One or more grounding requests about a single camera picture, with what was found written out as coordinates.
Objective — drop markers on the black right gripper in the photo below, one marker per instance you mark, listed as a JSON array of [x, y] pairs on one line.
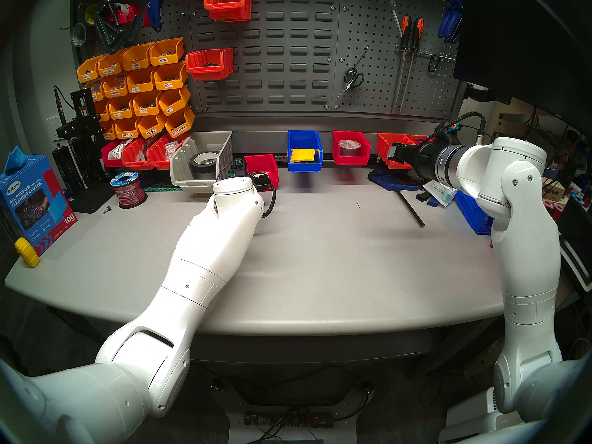
[[425, 161]]

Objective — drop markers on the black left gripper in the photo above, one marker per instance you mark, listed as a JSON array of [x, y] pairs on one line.
[[261, 179]]

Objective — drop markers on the red bin with blade pack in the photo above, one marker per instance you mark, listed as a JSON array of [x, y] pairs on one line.
[[263, 161]]

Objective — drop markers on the blue bin with yellow pad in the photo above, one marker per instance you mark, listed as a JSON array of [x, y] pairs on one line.
[[305, 166]]

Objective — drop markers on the red bin with tape roll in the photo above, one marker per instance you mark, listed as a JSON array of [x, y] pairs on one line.
[[351, 160]]

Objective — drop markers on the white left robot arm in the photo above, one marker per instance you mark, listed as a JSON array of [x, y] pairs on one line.
[[208, 253]]

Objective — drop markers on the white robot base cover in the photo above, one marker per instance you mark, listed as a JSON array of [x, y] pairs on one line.
[[467, 415]]

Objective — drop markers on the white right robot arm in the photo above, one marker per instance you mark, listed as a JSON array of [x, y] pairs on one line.
[[522, 244]]

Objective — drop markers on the blue black clamp tool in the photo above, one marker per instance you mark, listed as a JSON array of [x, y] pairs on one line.
[[384, 179]]

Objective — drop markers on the blue hand tool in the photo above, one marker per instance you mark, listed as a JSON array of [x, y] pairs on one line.
[[155, 10]]

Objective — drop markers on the orange-red bin with glue sticks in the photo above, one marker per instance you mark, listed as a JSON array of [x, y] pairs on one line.
[[384, 140]]

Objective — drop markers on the large beige plastic bin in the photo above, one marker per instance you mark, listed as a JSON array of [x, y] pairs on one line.
[[224, 161]]

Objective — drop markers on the yellow pad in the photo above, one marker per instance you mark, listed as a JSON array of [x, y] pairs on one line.
[[303, 155]]

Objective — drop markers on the white pouch green print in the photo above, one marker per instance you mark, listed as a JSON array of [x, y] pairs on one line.
[[439, 193]]

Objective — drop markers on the grey pegboard panel with tools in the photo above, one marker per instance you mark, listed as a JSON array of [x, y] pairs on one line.
[[374, 101]]

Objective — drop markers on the black tape roll white core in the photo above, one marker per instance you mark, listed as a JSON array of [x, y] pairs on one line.
[[203, 168]]

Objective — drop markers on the black flat metal bar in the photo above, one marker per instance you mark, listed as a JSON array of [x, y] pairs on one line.
[[413, 212]]

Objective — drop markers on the blue bin with orange tape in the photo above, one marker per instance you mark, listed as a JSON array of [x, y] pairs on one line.
[[471, 214]]

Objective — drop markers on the black carabiner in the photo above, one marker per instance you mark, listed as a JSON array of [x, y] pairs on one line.
[[429, 64]]

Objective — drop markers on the clear plastic screw bag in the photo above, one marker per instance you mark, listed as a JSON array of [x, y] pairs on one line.
[[171, 148], [119, 149]]

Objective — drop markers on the yellow bin labelled M4-0.7 HEX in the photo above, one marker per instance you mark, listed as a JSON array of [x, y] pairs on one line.
[[179, 128]]

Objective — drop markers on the green cutting mat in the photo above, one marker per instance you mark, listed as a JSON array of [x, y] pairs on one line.
[[157, 187]]

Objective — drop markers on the thin metal rod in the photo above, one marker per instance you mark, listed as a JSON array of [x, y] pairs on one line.
[[363, 54]]

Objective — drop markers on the orange-red bin with hardware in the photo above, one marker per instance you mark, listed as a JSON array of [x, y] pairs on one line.
[[134, 161], [157, 158]]

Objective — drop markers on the yellow bin labelled M3-6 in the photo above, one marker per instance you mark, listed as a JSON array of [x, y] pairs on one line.
[[171, 107]]

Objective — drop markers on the yellow bin labelled M2.5-5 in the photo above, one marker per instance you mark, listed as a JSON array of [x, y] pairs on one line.
[[151, 132]]

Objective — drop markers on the orange-red plastic bin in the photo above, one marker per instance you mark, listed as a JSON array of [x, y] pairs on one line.
[[210, 70], [229, 13]]

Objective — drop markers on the yellow bin labelled M3-4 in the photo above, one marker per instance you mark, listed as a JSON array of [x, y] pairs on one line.
[[170, 83]]

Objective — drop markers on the blue spring clamp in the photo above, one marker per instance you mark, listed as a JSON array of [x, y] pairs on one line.
[[457, 13], [446, 27]]

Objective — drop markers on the yellow bin labelled M3-8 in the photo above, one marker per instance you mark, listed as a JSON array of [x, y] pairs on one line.
[[144, 110]]

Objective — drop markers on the yellow bin labelled M2.5-6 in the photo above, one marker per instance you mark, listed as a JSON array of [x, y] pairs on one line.
[[126, 134]]

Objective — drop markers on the red bin with screw bags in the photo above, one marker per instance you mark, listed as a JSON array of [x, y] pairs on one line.
[[111, 162]]

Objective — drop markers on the yellow bin labelled M4-6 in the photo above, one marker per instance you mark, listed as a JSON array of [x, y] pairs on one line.
[[137, 88]]

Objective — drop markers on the yellow bin labelled M3X6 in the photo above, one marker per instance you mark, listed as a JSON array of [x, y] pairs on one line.
[[166, 57]]

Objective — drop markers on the yellow bin labelled M3-12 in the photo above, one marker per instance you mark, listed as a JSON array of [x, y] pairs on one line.
[[119, 114]]

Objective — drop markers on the cardboard box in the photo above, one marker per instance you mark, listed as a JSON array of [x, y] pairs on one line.
[[555, 188]]

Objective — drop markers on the yellow labelled screw bin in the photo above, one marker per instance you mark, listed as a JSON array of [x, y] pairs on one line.
[[109, 135], [97, 95], [115, 91], [102, 114], [88, 75]]

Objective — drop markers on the black monitor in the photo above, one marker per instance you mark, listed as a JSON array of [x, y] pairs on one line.
[[522, 45]]

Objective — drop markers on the red cans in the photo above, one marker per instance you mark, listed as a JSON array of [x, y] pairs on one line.
[[557, 207]]

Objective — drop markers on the black bench mat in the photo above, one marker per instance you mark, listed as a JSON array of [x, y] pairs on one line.
[[90, 200]]

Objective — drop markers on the grey pegboard panel with tapes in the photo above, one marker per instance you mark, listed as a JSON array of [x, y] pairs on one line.
[[180, 22]]

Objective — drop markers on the black instrument stand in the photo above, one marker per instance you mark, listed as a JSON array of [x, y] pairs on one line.
[[85, 124]]

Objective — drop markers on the yellow bin labelled M3X8 BAG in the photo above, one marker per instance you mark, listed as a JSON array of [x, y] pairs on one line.
[[110, 69]]

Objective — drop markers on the black tray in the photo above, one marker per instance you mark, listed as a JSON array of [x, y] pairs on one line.
[[576, 244]]

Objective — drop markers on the dark metal clamp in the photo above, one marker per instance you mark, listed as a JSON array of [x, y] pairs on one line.
[[108, 36]]

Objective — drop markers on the red white tape roll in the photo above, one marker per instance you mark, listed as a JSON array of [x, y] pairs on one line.
[[127, 13]]

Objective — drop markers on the blue red cleaning cloths box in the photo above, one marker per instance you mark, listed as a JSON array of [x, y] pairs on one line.
[[32, 202]]

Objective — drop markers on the grey tape roll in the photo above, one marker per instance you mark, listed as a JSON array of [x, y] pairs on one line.
[[73, 33]]

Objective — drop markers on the yellow tape roll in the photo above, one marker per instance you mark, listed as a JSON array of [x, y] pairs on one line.
[[88, 14]]

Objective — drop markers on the black power strip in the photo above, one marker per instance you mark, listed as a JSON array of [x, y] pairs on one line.
[[286, 420]]

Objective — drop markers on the blue cleaning cloth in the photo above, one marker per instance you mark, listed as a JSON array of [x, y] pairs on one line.
[[16, 158]]

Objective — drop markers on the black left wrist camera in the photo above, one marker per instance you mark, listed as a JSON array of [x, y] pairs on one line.
[[239, 164]]

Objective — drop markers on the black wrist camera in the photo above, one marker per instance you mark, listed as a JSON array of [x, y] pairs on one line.
[[239, 164], [453, 127]]

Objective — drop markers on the grey bench back rail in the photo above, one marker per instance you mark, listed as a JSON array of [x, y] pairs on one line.
[[259, 142]]

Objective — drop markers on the silver duct tape roll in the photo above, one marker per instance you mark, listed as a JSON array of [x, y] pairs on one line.
[[350, 144]]

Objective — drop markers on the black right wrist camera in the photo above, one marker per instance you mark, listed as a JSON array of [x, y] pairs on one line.
[[453, 127]]

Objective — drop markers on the pale wooden side frame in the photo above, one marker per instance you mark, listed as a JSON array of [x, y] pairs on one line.
[[508, 119]]

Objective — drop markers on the grey louvered wall panel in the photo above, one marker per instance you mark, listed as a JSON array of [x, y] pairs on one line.
[[286, 43]]

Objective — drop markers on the white wall outlet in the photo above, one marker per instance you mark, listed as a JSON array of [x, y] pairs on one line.
[[52, 126]]

